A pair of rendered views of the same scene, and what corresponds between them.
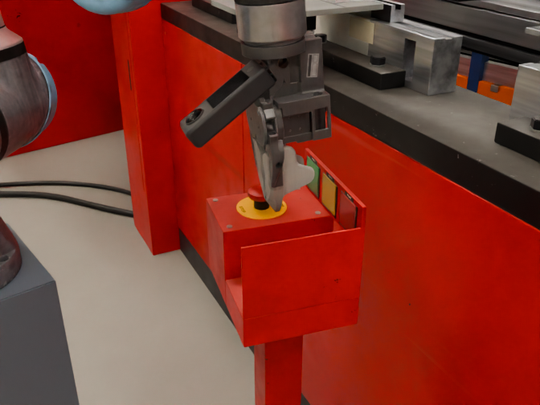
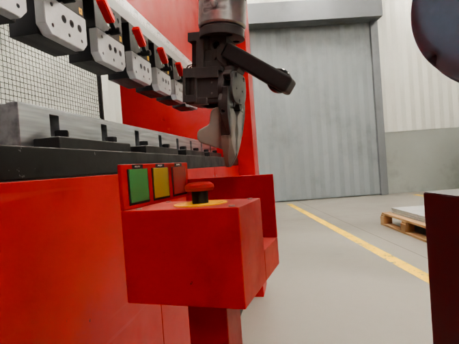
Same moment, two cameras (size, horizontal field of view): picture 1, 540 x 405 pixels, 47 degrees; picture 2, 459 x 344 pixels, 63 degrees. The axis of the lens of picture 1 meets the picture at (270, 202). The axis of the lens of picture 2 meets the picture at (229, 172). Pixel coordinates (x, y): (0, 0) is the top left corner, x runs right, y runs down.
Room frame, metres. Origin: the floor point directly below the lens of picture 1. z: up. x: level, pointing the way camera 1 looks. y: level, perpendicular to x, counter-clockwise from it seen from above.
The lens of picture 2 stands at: (1.16, 0.35, 0.83)
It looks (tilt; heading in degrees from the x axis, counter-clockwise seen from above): 1 degrees down; 217
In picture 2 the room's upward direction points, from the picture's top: 4 degrees counter-clockwise
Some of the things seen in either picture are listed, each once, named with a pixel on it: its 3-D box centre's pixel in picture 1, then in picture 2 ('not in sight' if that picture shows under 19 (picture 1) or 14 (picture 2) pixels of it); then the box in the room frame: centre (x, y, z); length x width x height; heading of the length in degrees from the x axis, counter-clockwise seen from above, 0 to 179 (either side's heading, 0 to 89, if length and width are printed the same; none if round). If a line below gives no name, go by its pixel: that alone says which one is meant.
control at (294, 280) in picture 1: (278, 240); (208, 220); (0.74, -0.01, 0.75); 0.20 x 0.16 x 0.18; 18
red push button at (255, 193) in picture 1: (261, 199); (199, 194); (0.78, 0.01, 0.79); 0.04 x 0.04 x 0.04
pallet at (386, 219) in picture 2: not in sight; (442, 223); (-3.25, -0.24, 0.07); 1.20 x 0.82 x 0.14; 36
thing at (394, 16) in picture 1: (366, 5); not in sight; (1.23, -0.18, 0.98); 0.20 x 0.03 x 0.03; 26
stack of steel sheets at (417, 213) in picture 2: not in sight; (441, 213); (-3.25, -0.24, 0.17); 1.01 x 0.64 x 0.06; 36
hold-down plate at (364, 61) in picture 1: (345, 60); not in sight; (1.17, -0.15, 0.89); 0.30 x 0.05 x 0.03; 26
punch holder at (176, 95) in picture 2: not in sight; (170, 82); (0.00, -0.79, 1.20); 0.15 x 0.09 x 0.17; 26
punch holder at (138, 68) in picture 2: not in sight; (129, 57); (0.36, -0.61, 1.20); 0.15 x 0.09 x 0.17; 26
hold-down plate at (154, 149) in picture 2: not in sight; (156, 152); (0.31, -0.58, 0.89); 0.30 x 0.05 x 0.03; 26
